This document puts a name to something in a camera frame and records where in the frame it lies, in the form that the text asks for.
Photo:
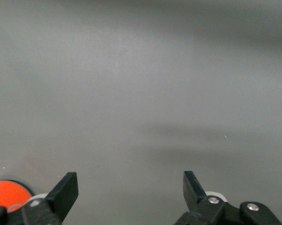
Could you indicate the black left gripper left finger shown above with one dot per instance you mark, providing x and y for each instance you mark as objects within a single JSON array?
[{"x": 63, "y": 194}]

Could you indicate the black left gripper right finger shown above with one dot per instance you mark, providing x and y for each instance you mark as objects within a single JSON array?
[{"x": 192, "y": 189}]

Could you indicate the orange can with grey lid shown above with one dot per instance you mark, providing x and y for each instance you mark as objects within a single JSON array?
[{"x": 7, "y": 194}]

